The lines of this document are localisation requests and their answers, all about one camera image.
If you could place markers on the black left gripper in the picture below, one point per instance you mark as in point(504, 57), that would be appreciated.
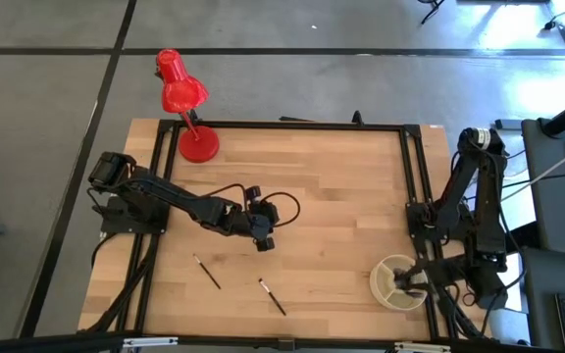
point(260, 220)

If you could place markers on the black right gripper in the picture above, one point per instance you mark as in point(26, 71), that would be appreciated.
point(454, 274)

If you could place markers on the fluffy-headed black makeup brush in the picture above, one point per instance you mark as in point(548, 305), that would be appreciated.
point(401, 282)

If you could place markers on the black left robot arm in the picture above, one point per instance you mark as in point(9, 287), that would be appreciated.
point(174, 198)

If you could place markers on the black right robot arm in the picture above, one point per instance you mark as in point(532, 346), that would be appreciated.
point(483, 196)

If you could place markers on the thin black makeup brush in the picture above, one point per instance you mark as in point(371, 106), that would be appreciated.
point(207, 271)

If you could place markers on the cream round brush organizer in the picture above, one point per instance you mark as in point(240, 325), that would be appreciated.
point(383, 287)

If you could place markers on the red desk lamp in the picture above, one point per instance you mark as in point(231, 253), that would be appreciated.
point(199, 145)

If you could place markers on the grey desk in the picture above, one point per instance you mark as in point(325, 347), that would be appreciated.
point(557, 196)

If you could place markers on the silver aluminium bracket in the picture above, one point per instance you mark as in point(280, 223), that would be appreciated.
point(150, 341)
point(422, 347)

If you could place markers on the black rounded frame clamp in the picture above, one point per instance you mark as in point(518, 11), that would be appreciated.
point(357, 117)
point(193, 116)

